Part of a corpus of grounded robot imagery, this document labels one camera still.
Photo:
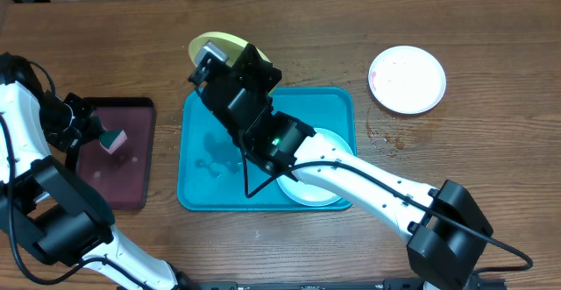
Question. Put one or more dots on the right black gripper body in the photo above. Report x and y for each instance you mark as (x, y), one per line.
(262, 77)

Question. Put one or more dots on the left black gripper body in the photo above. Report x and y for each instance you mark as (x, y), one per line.
(67, 123)

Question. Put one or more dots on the green and pink sponge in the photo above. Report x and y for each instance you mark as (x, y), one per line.
(110, 141)

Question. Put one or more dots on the yellow-green rimmed plate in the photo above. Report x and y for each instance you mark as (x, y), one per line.
(225, 65)

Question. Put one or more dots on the white plate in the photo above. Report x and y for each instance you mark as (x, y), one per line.
(407, 80)

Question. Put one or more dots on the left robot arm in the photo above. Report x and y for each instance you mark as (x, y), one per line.
(51, 213)

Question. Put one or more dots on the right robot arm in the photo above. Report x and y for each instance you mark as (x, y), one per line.
(444, 228)

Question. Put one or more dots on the black tray with red water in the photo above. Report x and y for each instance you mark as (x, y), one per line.
(122, 177)

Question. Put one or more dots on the teal plastic serving tray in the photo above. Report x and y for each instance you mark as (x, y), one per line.
(210, 172)

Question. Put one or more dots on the light blue rimmed plate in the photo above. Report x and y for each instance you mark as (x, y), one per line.
(309, 195)

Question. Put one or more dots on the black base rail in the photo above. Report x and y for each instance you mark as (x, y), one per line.
(386, 284)

